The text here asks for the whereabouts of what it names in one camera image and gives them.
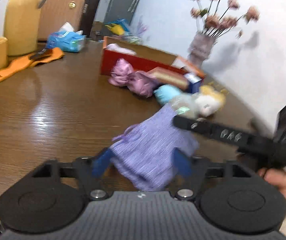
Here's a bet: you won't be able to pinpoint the purple knitted pouch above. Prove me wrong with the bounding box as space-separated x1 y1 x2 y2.
109 104 199 191

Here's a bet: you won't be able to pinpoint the blue white tissue packet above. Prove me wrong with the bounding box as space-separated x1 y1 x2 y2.
184 73 203 94

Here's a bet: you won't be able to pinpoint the fluffy lavender plush cloth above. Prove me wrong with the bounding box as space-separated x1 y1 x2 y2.
106 43 136 56

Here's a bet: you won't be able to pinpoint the clear plastic wrapped item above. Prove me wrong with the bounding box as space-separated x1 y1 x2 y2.
168 93 198 119

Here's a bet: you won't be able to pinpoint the yellow white plush toy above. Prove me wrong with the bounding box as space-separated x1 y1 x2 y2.
194 85 226 118

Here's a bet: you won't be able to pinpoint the yellow crumbs on table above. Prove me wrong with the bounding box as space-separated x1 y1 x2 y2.
208 81 229 95

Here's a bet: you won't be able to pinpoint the pink gold gift box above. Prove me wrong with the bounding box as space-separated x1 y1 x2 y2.
148 67 189 90

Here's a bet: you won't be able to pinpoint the pink satin cloth bundle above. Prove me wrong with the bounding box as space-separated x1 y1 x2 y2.
108 59 160 98

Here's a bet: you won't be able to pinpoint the orange red cardboard box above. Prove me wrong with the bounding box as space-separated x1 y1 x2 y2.
101 36 205 80

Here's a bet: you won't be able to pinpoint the pinkish ceramic vase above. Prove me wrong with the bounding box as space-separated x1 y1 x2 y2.
187 31 216 69

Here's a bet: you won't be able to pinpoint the blue tissue pack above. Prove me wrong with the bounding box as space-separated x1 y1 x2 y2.
45 22 86 53

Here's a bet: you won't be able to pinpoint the dried pink flower bouquet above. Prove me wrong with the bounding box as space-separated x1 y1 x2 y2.
188 0 260 40

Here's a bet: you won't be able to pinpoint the pink ribbed suitcase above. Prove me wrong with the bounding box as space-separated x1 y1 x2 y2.
38 0 85 41

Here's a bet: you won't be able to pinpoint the yellow thermos jug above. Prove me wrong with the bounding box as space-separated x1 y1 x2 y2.
4 0 46 57

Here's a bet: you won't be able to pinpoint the grey refrigerator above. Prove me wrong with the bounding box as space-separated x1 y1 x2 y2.
101 0 140 36

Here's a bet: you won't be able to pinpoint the orange strap with black label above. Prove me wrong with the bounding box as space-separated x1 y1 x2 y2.
0 47 65 84

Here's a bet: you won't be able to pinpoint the cluttered wire rack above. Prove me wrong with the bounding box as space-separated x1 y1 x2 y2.
104 18 147 44

